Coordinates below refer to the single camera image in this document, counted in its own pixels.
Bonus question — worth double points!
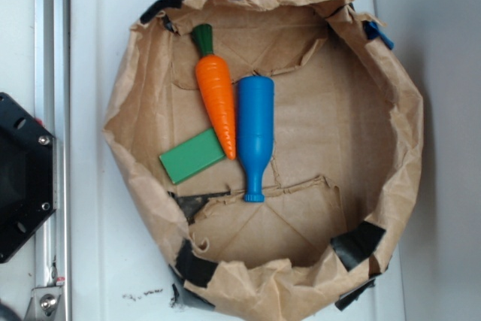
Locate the green rectangular block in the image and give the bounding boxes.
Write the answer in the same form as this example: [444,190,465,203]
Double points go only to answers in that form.
[159,128,225,184]

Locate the blue toy bottle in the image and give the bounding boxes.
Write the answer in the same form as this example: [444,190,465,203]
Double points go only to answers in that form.
[237,76,274,202]

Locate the orange toy carrot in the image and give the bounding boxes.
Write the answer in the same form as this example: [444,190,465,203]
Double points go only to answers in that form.
[192,23,236,160]

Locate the brown paper bag tray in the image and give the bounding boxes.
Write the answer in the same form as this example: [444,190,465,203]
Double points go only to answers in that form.
[103,0,423,320]

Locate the white plastic board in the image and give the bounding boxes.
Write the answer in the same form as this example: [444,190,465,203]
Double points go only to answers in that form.
[70,0,388,320]

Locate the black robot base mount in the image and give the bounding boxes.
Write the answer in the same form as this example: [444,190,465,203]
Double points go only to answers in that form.
[1,92,55,264]

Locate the aluminium frame rail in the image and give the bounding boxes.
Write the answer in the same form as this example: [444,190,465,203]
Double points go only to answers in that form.
[27,0,72,320]

